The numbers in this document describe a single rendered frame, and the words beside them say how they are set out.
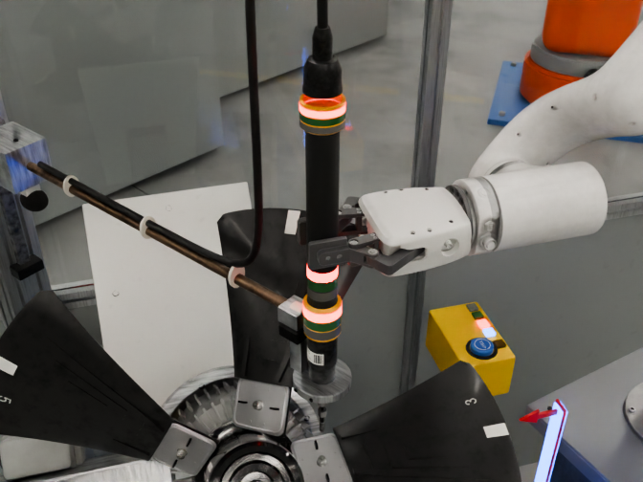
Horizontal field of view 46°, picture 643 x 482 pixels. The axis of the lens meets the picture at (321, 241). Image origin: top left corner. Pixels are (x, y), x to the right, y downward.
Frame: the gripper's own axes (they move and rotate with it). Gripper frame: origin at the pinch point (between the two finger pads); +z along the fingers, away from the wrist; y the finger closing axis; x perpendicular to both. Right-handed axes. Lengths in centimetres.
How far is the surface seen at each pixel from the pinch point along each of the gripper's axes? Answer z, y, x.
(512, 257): -68, 70, -65
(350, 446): -4.0, 1.0, -34.5
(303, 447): 1.9, 3.0, -35.1
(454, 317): -35, 34, -46
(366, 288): -30, 70, -66
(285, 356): 3.0, 6.9, -21.9
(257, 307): 4.9, 14.2, -19.3
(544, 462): -34, 0, -46
